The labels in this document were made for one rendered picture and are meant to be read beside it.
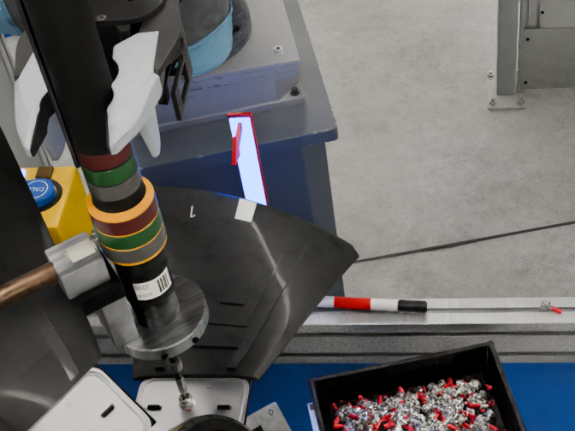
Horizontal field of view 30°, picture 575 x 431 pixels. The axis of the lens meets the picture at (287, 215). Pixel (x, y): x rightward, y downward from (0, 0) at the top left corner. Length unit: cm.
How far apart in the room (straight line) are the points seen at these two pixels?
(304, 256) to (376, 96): 199
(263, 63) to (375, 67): 172
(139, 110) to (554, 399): 96
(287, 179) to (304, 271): 44
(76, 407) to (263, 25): 74
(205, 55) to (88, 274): 27
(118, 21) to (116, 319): 20
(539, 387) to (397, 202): 128
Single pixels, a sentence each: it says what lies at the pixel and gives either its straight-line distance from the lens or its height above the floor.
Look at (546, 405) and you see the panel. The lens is 147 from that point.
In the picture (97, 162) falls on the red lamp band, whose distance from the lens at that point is 64.
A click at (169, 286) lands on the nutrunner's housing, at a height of 134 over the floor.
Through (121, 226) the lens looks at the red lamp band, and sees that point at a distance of 67.
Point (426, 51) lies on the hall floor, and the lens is 310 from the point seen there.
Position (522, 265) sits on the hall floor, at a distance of 251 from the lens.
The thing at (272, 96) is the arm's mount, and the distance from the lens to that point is 137.
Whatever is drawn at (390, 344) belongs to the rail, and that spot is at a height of 82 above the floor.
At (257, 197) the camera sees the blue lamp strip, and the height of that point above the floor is 108.
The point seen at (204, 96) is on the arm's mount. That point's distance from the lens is 136.
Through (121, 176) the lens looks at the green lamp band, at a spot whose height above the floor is 145.
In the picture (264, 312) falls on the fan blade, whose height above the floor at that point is 118.
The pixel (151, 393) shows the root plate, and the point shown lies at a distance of 88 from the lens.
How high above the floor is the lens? 188
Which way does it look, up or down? 45 degrees down
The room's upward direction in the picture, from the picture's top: 10 degrees counter-clockwise
